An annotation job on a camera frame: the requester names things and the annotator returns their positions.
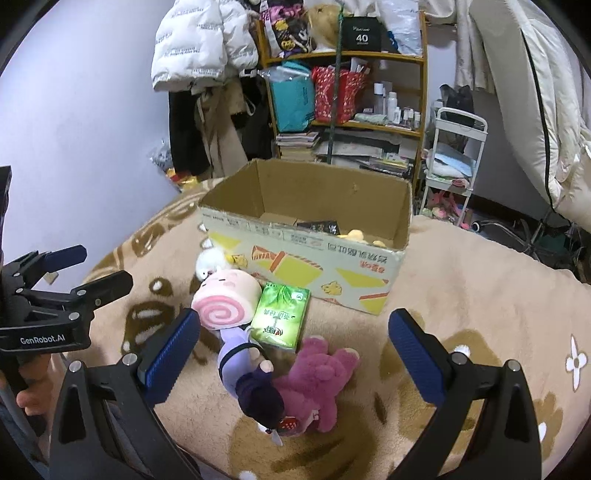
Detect pile of magazines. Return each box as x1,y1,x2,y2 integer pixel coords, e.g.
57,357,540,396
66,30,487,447
318,138,416,178

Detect black box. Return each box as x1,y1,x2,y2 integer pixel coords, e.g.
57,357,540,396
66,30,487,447
344,16,384,52

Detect group of white bottles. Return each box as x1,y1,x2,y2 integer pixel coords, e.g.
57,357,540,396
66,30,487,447
372,80,423,130

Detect white trolley cart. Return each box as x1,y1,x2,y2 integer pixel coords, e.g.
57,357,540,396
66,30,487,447
418,107,489,227

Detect green pole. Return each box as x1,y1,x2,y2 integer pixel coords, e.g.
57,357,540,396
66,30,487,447
325,0,347,164

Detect stack of books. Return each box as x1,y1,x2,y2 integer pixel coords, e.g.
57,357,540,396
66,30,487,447
276,131,321,162

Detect cardboard box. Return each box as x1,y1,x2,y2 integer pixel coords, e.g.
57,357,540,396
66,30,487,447
198,158,413,316

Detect black coat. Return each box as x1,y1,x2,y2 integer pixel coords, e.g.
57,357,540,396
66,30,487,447
168,90,209,176

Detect teal bag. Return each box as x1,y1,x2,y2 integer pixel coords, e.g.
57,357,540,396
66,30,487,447
268,62,316,134

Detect black pink patterned bag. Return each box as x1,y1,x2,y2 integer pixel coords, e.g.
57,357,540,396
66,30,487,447
261,0,317,58

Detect folded light cloths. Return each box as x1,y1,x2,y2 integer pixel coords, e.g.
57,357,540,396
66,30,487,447
427,143,476,178

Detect beige hanging garment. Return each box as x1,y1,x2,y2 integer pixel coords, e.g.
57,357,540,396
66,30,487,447
194,83,250,178

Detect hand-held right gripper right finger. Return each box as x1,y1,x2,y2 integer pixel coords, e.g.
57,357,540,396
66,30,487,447
388,308,543,480

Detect dark hanging garment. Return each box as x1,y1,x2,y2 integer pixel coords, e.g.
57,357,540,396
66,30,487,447
239,76,274,160

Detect green tissue pack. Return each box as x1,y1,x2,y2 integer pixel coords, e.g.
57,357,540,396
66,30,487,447
249,282,311,354

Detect purple doll plush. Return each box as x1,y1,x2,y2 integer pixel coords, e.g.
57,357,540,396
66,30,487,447
217,323,289,448

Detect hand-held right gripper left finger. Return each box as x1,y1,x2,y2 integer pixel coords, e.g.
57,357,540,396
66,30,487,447
48,307,204,480

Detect dark shiny packet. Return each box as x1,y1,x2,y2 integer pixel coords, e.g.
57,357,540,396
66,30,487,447
295,219,341,236

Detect pink swirl roll plush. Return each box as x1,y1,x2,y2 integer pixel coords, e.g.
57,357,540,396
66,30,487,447
191,270,262,333

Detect person's left hand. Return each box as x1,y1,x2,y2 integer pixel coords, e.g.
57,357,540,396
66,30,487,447
14,357,54,418

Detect yellow plush toy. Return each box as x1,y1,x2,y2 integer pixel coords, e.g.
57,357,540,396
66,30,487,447
339,228,389,247

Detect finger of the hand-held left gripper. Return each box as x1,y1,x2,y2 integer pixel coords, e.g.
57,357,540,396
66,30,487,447
8,244,88,288
27,270,134,325

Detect white puffer jacket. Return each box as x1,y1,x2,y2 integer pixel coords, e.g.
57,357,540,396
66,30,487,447
151,0,259,93

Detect cream mattress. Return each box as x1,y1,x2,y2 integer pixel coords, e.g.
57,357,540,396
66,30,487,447
455,0,591,227

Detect beige printed blanket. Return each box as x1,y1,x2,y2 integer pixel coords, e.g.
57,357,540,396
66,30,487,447
46,178,591,480

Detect red patterned bag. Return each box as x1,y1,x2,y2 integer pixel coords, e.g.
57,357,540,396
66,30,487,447
311,65,368,125

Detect wooden shelf unit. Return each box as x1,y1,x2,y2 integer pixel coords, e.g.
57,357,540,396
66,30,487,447
255,11,428,195

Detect clear plastic bag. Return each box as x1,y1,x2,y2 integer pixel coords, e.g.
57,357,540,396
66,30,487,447
376,0,423,57

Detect small white plush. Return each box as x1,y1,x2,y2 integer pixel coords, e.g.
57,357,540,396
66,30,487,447
195,247,247,282

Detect yellow red stuffed toy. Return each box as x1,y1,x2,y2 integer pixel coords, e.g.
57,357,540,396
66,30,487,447
166,168,204,192

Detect pink bear plush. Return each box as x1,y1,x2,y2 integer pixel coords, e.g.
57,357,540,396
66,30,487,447
270,336,361,437

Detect floral curtain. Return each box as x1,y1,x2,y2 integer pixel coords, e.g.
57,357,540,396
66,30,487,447
420,0,490,93

